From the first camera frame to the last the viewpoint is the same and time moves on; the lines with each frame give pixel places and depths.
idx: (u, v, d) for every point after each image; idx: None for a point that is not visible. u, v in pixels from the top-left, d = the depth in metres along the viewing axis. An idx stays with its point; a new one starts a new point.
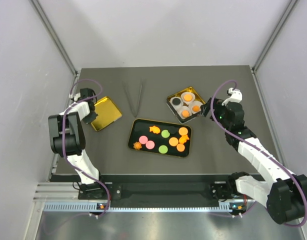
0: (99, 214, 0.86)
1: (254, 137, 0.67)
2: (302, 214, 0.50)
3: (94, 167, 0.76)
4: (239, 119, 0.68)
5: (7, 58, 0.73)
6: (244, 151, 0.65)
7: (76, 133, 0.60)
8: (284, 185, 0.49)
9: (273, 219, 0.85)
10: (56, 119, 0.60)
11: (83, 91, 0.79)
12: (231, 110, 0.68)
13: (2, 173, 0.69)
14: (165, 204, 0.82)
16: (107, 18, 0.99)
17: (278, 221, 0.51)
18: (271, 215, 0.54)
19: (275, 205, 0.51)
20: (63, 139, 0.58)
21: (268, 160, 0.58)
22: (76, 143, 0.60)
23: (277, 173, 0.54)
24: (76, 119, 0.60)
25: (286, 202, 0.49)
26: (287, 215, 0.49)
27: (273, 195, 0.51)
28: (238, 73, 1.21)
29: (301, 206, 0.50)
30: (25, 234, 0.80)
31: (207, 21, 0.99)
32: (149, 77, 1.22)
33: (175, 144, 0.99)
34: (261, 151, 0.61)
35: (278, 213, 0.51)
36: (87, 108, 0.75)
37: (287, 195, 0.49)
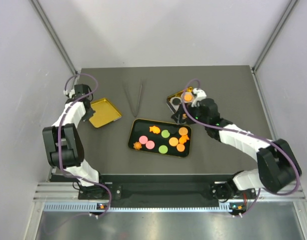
0: (99, 214, 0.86)
1: (231, 123, 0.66)
2: (294, 177, 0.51)
3: (93, 170, 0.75)
4: (214, 112, 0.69)
5: (7, 58, 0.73)
6: (226, 138, 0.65)
7: (74, 145, 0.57)
8: (267, 151, 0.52)
9: (272, 219, 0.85)
10: (50, 131, 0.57)
11: (78, 88, 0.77)
12: (204, 105, 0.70)
13: (1, 173, 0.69)
14: (165, 204, 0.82)
16: (107, 18, 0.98)
17: (274, 191, 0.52)
18: (268, 188, 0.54)
19: (265, 174, 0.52)
20: (59, 152, 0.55)
21: (246, 137, 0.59)
22: (73, 156, 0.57)
23: (258, 144, 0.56)
24: (73, 131, 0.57)
25: (274, 167, 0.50)
26: (279, 179, 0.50)
27: (261, 165, 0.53)
28: (238, 73, 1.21)
29: (291, 170, 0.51)
30: (25, 234, 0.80)
31: (207, 21, 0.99)
32: (149, 77, 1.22)
33: (175, 144, 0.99)
34: (239, 131, 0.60)
35: (271, 182, 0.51)
36: (83, 108, 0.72)
37: (273, 160, 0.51)
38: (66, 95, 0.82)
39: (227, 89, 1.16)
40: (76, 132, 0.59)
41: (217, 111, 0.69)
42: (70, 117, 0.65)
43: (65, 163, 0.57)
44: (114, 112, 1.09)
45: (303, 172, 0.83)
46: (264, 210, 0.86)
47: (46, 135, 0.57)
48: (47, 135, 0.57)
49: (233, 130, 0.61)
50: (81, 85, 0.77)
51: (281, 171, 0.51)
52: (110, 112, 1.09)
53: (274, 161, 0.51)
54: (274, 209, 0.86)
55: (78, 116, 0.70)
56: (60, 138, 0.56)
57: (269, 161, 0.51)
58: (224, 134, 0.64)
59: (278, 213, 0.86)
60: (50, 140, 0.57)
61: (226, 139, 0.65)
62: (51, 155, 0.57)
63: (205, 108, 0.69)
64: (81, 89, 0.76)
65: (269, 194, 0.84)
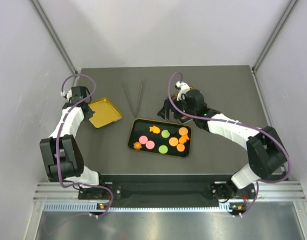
0: (99, 214, 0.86)
1: (219, 114, 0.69)
2: (283, 161, 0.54)
3: (93, 172, 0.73)
4: (200, 102, 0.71)
5: (7, 58, 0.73)
6: (215, 128, 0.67)
7: (72, 158, 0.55)
8: (255, 140, 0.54)
9: (272, 219, 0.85)
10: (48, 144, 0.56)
11: (75, 89, 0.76)
12: (191, 97, 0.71)
13: (1, 173, 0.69)
14: (165, 204, 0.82)
16: (106, 18, 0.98)
17: (265, 177, 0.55)
18: (258, 175, 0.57)
19: (255, 162, 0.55)
20: (58, 165, 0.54)
21: (235, 126, 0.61)
22: (73, 168, 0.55)
23: (247, 133, 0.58)
24: (71, 144, 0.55)
25: (263, 154, 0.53)
26: (269, 165, 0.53)
27: (251, 153, 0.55)
28: (238, 73, 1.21)
29: (279, 154, 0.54)
30: (25, 234, 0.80)
31: (206, 20, 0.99)
32: (149, 77, 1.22)
33: (174, 144, 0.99)
34: (227, 121, 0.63)
35: (261, 169, 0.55)
36: (81, 114, 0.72)
37: (262, 147, 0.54)
38: (64, 96, 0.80)
39: (227, 89, 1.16)
40: (75, 144, 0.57)
41: (203, 101, 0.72)
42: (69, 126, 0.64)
43: (64, 175, 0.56)
44: (114, 113, 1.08)
45: (303, 172, 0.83)
46: (264, 210, 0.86)
47: (44, 147, 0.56)
48: (45, 147, 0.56)
49: (222, 120, 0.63)
50: (78, 86, 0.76)
51: (270, 157, 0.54)
52: (110, 112, 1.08)
53: (263, 148, 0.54)
54: (274, 209, 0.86)
55: (76, 122, 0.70)
56: (58, 151, 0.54)
57: (258, 149, 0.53)
58: (213, 124, 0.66)
59: (279, 213, 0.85)
60: (48, 152, 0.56)
61: (215, 129, 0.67)
62: (51, 167, 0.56)
63: (192, 99, 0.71)
64: (78, 91, 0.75)
65: (270, 194, 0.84)
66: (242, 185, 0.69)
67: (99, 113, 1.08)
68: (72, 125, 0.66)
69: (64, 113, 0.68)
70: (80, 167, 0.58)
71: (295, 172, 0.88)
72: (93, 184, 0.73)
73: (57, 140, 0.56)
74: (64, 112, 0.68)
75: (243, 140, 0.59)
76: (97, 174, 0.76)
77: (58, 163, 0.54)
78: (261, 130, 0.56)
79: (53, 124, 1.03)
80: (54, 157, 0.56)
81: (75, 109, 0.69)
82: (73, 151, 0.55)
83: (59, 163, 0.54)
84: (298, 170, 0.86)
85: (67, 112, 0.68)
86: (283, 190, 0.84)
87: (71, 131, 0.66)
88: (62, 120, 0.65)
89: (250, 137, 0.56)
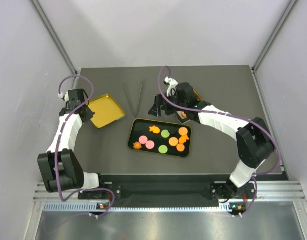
0: (99, 214, 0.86)
1: (209, 105, 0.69)
2: (271, 151, 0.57)
3: (92, 174, 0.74)
4: (191, 94, 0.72)
5: (7, 58, 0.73)
6: (206, 120, 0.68)
7: (72, 173, 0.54)
8: (245, 131, 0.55)
9: (272, 218, 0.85)
10: (46, 160, 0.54)
11: (72, 93, 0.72)
12: (180, 89, 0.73)
13: (2, 173, 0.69)
14: (165, 204, 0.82)
16: (106, 18, 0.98)
17: (253, 166, 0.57)
18: (246, 164, 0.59)
19: (245, 153, 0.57)
20: (57, 182, 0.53)
21: (225, 118, 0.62)
22: (73, 182, 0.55)
23: (237, 124, 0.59)
24: (71, 162, 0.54)
25: (252, 145, 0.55)
26: (258, 155, 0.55)
27: (240, 144, 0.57)
28: (238, 73, 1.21)
29: (267, 144, 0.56)
30: (25, 234, 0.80)
31: (206, 21, 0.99)
32: (149, 77, 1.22)
33: (174, 144, 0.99)
34: (218, 113, 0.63)
35: (250, 159, 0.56)
36: (79, 121, 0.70)
37: (251, 138, 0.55)
38: (62, 98, 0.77)
39: (228, 89, 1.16)
40: (74, 158, 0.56)
41: (193, 93, 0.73)
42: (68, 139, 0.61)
43: (64, 189, 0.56)
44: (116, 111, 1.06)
45: (303, 172, 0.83)
46: (264, 210, 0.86)
47: (42, 162, 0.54)
48: (44, 162, 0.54)
49: (213, 112, 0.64)
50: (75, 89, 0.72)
51: (259, 148, 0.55)
52: (111, 110, 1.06)
53: (252, 139, 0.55)
54: (273, 209, 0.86)
55: (75, 131, 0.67)
56: (57, 167, 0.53)
57: (248, 139, 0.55)
58: (203, 116, 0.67)
59: (278, 213, 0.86)
60: (46, 167, 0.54)
61: (206, 121, 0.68)
62: (50, 180, 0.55)
63: (182, 92, 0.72)
64: (75, 95, 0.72)
65: (270, 194, 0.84)
66: (241, 184, 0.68)
67: (100, 111, 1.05)
68: (70, 136, 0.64)
69: (62, 122, 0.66)
70: (80, 180, 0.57)
71: (295, 172, 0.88)
72: (93, 187, 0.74)
73: (55, 155, 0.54)
74: (62, 121, 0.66)
75: (232, 131, 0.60)
76: (97, 176, 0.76)
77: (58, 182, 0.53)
78: (252, 121, 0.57)
79: (53, 124, 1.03)
80: (53, 172, 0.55)
81: (73, 118, 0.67)
82: (73, 167, 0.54)
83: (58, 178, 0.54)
84: (298, 170, 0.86)
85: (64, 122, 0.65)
86: (283, 190, 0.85)
87: (71, 143, 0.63)
88: (59, 131, 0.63)
89: (239, 128, 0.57)
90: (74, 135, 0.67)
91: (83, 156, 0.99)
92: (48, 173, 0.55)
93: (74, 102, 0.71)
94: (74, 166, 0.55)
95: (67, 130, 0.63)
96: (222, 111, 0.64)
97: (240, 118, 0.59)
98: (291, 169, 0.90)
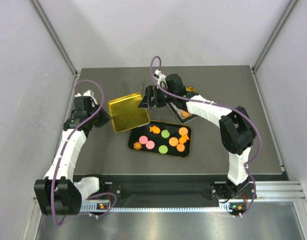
0: (99, 214, 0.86)
1: (197, 95, 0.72)
2: (251, 138, 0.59)
3: (92, 178, 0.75)
4: (179, 84, 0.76)
5: (7, 58, 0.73)
6: (192, 108, 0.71)
7: (69, 202, 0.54)
8: (227, 118, 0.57)
9: (273, 218, 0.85)
10: (42, 187, 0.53)
11: (79, 102, 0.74)
12: (170, 80, 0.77)
13: (2, 172, 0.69)
14: (165, 204, 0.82)
16: (106, 18, 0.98)
17: (234, 152, 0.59)
18: (228, 150, 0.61)
19: (227, 139, 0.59)
20: (52, 209, 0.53)
21: (210, 107, 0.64)
22: (68, 208, 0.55)
23: (221, 112, 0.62)
24: (66, 191, 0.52)
25: (233, 132, 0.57)
26: (238, 142, 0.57)
27: (223, 131, 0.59)
28: (238, 73, 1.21)
29: (248, 132, 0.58)
30: (25, 234, 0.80)
31: (206, 20, 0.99)
32: (149, 77, 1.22)
33: (174, 144, 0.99)
34: (203, 102, 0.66)
35: (231, 145, 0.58)
36: (83, 137, 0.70)
37: (232, 124, 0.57)
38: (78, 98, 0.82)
39: (228, 90, 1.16)
40: (71, 187, 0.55)
41: (181, 83, 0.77)
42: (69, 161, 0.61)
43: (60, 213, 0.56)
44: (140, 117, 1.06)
45: (304, 172, 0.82)
46: (264, 210, 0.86)
47: (39, 188, 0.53)
48: (40, 188, 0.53)
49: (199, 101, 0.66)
50: (82, 99, 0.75)
51: (240, 135, 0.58)
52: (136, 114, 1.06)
53: (233, 126, 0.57)
54: (273, 209, 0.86)
55: (77, 149, 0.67)
56: (52, 195, 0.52)
57: (229, 126, 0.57)
58: (190, 104, 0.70)
59: (279, 212, 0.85)
60: (43, 193, 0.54)
61: (193, 109, 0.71)
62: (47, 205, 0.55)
63: (171, 82, 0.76)
64: (82, 105, 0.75)
65: (270, 194, 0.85)
66: (238, 180, 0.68)
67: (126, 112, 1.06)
68: (71, 158, 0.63)
69: (62, 142, 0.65)
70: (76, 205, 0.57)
71: (295, 172, 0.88)
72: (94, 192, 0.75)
73: (52, 182, 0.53)
74: (64, 140, 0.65)
75: (216, 119, 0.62)
76: (96, 178, 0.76)
77: (52, 209, 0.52)
78: (234, 109, 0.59)
79: (53, 124, 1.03)
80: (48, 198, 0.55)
81: (77, 136, 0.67)
82: (70, 197, 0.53)
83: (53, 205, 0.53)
84: (298, 170, 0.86)
85: (66, 141, 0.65)
86: (283, 190, 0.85)
87: (71, 166, 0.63)
88: (59, 153, 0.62)
89: (222, 116, 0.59)
90: (76, 155, 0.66)
91: (83, 156, 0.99)
92: (45, 199, 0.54)
93: (80, 113, 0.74)
94: (70, 195, 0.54)
95: (68, 151, 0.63)
96: (208, 100, 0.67)
97: (224, 106, 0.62)
98: (292, 169, 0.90)
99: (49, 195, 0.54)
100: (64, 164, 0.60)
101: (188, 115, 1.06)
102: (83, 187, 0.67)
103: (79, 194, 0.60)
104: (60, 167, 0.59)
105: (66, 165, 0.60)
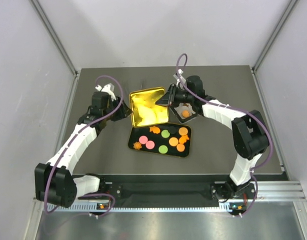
0: (99, 214, 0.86)
1: (214, 99, 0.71)
2: (265, 145, 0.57)
3: (93, 178, 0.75)
4: (199, 88, 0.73)
5: (7, 58, 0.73)
6: (208, 112, 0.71)
7: (63, 193, 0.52)
8: (240, 120, 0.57)
9: (272, 218, 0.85)
10: (42, 172, 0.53)
11: (96, 100, 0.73)
12: (190, 82, 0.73)
13: (2, 172, 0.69)
14: (165, 204, 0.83)
16: (106, 18, 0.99)
17: (246, 156, 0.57)
18: (240, 154, 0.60)
19: (240, 142, 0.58)
20: (45, 195, 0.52)
21: (225, 109, 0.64)
22: (61, 199, 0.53)
23: (235, 115, 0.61)
24: (63, 180, 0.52)
25: (246, 134, 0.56)
26: (251, 146, 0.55)
27: (236, 133, 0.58)
28: (238, 73, 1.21)
29: (261, 138, 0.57)
30: (25, 234, 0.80)
31: (206, 21, 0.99)
32: (149, 77, 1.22)
33: (174, 144, 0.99)
34: (219, 106, 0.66)
35: (243, 148, 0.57)
36: (93, 134, 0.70)
37: (246, 127, 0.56)
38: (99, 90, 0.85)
39: (228, 89, 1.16)
40: (69, 180, 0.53)
41: (202, 87, 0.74)
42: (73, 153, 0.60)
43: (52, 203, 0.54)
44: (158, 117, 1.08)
45: (304, 172, 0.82)
46: (264, 210, 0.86)
47: (39, 172, 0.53)
48: (40, 172, 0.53)
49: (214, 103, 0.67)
50: (99, 97, 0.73)
51: (253, 139, 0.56)
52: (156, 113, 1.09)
53: (246, 129, 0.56)
54: (274, 209, 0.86)
55: (85, 144, 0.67)
56: (49, 182, 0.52)
57: (242, 129, 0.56)
58: (206, 107, 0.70)
59: (279, 213, 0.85)
60: (41, 178, 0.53)
61: (208, 113, 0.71)
62: (42, 191, 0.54)
63: (191, 85, 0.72)
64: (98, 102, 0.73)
65: (270, 194, 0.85)
66: (239, 181, 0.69)
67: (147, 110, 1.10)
68: (77, 150, 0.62)
69: (73, 134, 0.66)
70: (69, 198, 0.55)
71: (296, 172, 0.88)
72: (92, 192, 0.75)
73: (52, 169, 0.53)
74: (74, 133, 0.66)
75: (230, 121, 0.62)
76: (95, 178, 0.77)
77: (45, 195, 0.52)
78: (248, 113, 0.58)
79: (53, 124, 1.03)
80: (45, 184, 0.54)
81: (88, 131, 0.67)
82: (64, 188, 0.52)
83: (47, 191, 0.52)
84: (298, 169, 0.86)
85: (76, 134, 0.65)
86: (282, 190, 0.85)
87: (75, 157, 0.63)
88: (66, 144, 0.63)
89: (235, 118, 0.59)
90: (82, 148, 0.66)
91: (83, 156, 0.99)
92: (41, 185, 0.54)
93: (96, 111, 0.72)
94: (66, 187, 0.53)
95: (75, 144, 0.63)
96: (224, 104, 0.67)
97: (239, 109, 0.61)
98: (292, 169, 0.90)
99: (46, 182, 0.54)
100: (68, 155, 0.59)
101: (188, 115, 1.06)
102: (82, 184, 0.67)
103: (76, 189, 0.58)
104: (64, 155, 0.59)
105: (71, 156, 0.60)
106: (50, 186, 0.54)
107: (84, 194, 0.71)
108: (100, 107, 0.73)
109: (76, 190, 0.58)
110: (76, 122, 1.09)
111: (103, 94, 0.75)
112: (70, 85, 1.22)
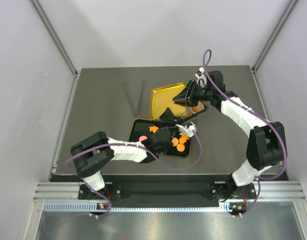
0: (99, 214, 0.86)
1: (236, 97, 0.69)
2: (279, 159, 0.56)
3: (101, 180, 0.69)
4: (218, 81, 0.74)
5: (8, 58, 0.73)
6: (226, 109, 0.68)
7: (90, 164, 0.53)
8: (260, 130, 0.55)
9: (272, 218, 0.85)
10: (98, 137, 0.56)
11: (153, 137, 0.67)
12: (211, 74, 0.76)
13: (1, 172, 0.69)
14: (165, 205, 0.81)
16: (106, 18, 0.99)
17: (256, 167, 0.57)
18: (251, 162, 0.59)
19: (253, 152, 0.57)
20: (82, 153, 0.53)
21: (246, 113, 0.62)
22: (85, 166, 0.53)
23: (254, 123, 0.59)
24: (104, 158, 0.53)
25: (262, 146, 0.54)
26: (263, 158, 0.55)
27: (252, 142, 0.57)
28: (238, 73, 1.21)
29: (275, 151, 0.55)
30: (25, 234, 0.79)
31: (206, 21, 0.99)
32: (149, 77, 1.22)
33: (174, 144, 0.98)
34: (240, 106, 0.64)
35: (256, 159, 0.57)
36: (138, 158, 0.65)
37: (263, 139, 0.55)
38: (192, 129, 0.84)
39: (228, 89, 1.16)
40: (106, 161, 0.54)
41: (222, 81, 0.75)
42: (123, 152, 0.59)
43: (73, 163, 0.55)
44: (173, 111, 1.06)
45: (304, 172, 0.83)
46: (264, 209, 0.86)
47: (100, 136, 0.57)
48: (101, 136, 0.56)
49: (236, 103, 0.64)
50: (155, 141, 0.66)
51: (268, 152, 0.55)
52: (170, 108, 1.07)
53: (264, 140, 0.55)
54: (273, 209, 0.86)
55: (129, 157, 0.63)
56: (95, 147, 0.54)
57: (260, 139, 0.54)
58: (224, 104, 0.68)
59: (278, 213, 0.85)
60: (93, 141, 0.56)
61: (226, 111, 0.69)
62: (82, 147, 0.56)
63: (210, 77, 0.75)
64: (154, 143, 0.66)
65: (270, 194, 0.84)
66: (241, 182, 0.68)
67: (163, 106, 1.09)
68: (124, 154, 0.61)
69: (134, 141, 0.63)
70: (87, 171, 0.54)
71: (296, 172, 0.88)
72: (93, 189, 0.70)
73: (105, 144, 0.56)
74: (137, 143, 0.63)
75: (248, 127, 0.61)
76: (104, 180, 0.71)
77: (81, 152, 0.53)
78: (269, 124, 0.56)
79: (54, 124, 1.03)
80: (87, 146, 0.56)
81: (143, 152, 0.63)
82: (98, 162, 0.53)
83: (86, 152, 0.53)
84: (298, 169, 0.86)
85: (135, 144, 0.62)
86: (283, 190, 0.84)
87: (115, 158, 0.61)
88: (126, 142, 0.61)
89: (255, 127, 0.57)
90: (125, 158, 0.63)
91: None
92: (86, 144, 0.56)
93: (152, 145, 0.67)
94: (101, 162, 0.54)
95: (130, 149, 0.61)
96: (246, 106, 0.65)
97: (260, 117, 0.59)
98: (291, 169, 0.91)
99: (91, 146, 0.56)
100: (120, 149, 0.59)
101: (188, 115, 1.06)
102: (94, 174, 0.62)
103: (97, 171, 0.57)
104: (118, 146, 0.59)
105: (120, 151, 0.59)
106: (89, 151, 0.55)
107: (86, 184, 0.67)
108: (155, 148, 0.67)
109: (96, 172, 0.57)
110: (76, 121, 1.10)
111: (162, 139, 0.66)
112: (70, 85, 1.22)
